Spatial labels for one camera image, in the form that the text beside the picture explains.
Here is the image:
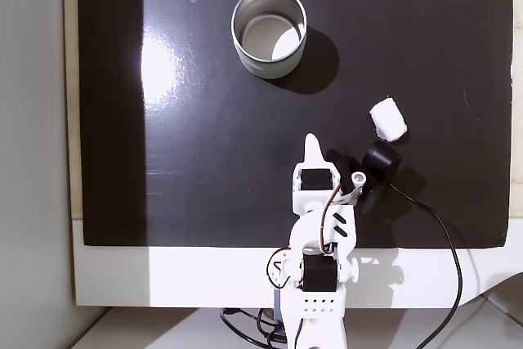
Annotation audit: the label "white gauze roll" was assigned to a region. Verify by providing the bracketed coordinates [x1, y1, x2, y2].
[369, 96, 409, 144]

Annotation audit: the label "black camera cable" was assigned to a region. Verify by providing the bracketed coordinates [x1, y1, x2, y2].
[386, 183, 465, 349]

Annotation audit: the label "black table mat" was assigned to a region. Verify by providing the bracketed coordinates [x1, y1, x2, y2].
[76, 0, 515, 250]

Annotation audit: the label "pale green steel mug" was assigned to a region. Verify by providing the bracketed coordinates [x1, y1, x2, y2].
[230, 0, 308, 80]

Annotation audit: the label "black base cables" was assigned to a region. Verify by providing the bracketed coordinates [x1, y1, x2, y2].
[219, 306, 289, 347]

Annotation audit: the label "black gripper-mounted camera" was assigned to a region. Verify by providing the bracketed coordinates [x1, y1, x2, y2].
[325, 140, 404, 199]

